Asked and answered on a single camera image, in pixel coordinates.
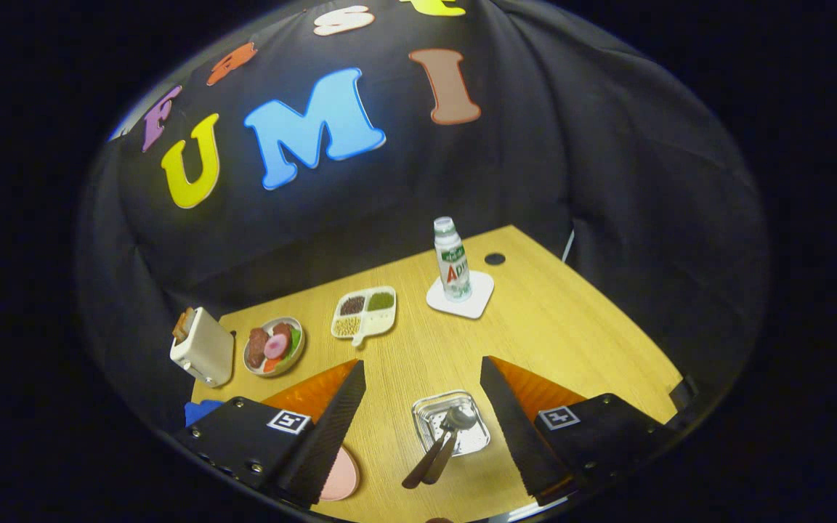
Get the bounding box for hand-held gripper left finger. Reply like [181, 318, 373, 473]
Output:
[171, 359, 367, 509]

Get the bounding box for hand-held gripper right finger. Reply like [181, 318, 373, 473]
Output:
[480, 355, 681, 508]

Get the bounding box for metal spoon with wooden handle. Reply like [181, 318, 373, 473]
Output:
[422, 405, 478, 486]

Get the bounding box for metal fork with wooden handle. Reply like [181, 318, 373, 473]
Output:
[401, 418, 452, 490]

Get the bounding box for pink plate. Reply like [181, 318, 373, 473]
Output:
[319, 445, 360, 502]

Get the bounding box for plate of meat and vegetables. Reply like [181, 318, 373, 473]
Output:
[243, 316, 305, 378]

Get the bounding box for white divided dish with beans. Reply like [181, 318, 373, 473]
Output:
[331, 285, 397, 346]

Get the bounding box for blue towel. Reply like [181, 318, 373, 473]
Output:
[184, 399, 225, 428]

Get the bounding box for white square coaster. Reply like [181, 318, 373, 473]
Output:
[426, 270, 496, 320]

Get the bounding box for cream toaster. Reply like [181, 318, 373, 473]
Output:
[169, 307, 235, 388]

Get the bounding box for white drink bottle green cap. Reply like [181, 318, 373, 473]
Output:
[433, 216, 473, 303]

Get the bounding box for bread slices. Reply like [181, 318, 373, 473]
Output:
[172, 307, 196, 345]

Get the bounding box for metal wire basket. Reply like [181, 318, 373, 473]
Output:
[411, 391, 492, 458]

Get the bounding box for black bracket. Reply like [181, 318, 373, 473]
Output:
[668, 376, 700, 415]

